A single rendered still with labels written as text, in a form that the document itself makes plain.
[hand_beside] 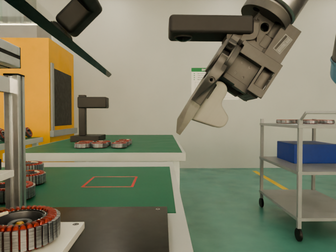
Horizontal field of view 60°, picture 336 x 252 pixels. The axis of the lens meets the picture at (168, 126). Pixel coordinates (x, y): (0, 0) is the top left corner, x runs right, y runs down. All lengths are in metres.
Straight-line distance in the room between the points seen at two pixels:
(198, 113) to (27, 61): 3.75
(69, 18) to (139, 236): 0.36
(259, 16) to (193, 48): 5.25
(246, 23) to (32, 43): 3.78
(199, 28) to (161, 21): 5.38
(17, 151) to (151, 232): 0.33
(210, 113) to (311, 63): 5.90
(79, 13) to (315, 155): 2.82
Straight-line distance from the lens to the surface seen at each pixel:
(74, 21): 0.25
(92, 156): 1.82
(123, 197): 0.80
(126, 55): 5.67
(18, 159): 0.68
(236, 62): 0.41
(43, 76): 3.98
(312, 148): 2.95
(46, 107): 3.94
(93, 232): 0.53
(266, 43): 0.44
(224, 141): 5.65
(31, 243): 0.45
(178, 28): 0.41
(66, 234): 0.51
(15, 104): 0.67
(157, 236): 0.51
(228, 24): 0.42
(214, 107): 0.40
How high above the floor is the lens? 0.96
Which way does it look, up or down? 2 degrees down
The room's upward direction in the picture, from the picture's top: straight up
